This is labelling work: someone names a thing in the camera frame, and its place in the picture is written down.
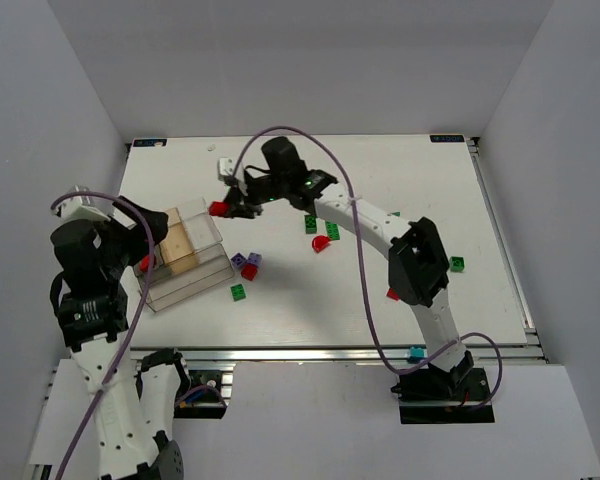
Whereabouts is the red long lego brick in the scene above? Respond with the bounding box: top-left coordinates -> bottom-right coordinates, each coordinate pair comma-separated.
208,201 -> 231,218

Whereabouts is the small red lego brick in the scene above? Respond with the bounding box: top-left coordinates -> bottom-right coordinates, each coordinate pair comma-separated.
241,263 -> 259,281

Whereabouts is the red round lego piece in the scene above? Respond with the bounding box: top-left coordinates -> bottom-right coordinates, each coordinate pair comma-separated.
311,235 -> 331,253

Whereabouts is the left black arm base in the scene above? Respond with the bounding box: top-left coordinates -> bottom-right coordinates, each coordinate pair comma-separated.
174,364 -> 234,420

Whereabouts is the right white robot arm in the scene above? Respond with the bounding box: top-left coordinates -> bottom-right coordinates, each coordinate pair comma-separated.
217,136 -> 473,390

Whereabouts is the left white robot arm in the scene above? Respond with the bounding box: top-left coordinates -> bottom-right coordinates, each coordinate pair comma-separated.
49,189 -> 188,479

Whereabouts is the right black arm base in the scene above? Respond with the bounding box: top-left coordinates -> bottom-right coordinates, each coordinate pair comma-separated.
391,368 -> 495,425

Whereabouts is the purple lego brick left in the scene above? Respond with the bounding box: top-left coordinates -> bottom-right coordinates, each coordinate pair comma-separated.
230,253 -> 247,271

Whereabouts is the purple lego brick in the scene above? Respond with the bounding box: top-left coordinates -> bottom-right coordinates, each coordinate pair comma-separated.
247,252 -> 262,267
230,253 -> 247,271

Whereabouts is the clear plastic container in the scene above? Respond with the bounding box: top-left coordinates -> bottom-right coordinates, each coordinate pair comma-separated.
134,197 -> 234,312

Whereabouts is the purple lego brick right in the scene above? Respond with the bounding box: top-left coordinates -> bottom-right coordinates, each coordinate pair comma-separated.
247,252 -> 262,267

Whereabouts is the green long lego brick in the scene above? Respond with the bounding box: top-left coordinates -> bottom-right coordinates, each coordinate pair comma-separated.
325,221 -> 340,241

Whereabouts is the left blue corner label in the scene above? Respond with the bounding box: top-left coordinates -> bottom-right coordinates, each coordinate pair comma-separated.
132,138 -> 167,148

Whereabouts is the blue corner label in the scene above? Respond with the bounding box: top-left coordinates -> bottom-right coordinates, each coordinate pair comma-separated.
429,134 -> 465,143
132,138 -> 167,148

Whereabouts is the right blue corner label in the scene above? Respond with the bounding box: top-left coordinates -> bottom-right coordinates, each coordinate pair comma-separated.
429,134 -> 465,143

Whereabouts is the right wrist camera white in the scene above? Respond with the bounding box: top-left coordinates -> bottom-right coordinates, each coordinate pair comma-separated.
217,157 -> 236,182

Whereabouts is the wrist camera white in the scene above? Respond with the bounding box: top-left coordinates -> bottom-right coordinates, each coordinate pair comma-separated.
51,185 -> 111,224
217,157 -> 236,182

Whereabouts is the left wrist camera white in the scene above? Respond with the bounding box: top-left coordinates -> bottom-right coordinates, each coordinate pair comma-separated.
51,185 -> 111,224

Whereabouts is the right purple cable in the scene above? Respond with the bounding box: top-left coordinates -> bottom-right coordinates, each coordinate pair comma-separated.
229,124 -> 505,411

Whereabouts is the aluminium front rail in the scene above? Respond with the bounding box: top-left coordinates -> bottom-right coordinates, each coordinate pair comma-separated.
130,328 -> 548,364

